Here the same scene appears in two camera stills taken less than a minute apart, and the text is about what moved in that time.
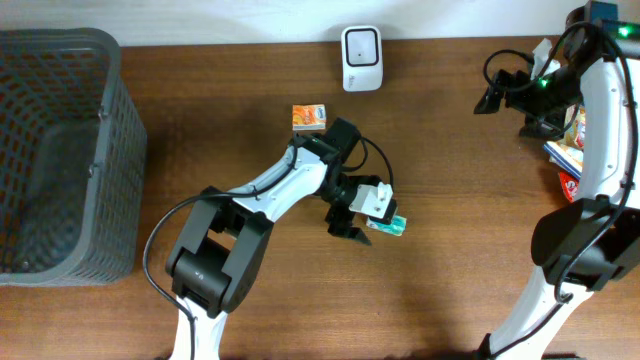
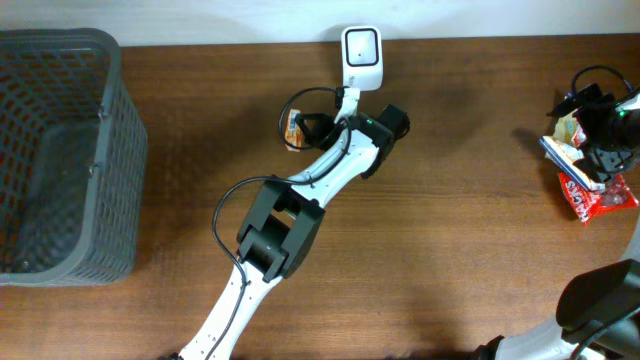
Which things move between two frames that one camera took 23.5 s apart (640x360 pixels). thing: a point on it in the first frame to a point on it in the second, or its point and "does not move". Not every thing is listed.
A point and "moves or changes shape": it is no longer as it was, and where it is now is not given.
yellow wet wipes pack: [568, 151] does not move
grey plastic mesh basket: [73, 158] does not move
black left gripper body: [340, 218] to [310, 129]
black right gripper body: [503, 89] to [593, 163]
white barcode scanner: [362, 58] does not move
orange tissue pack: [308, 117] moves or changes shape
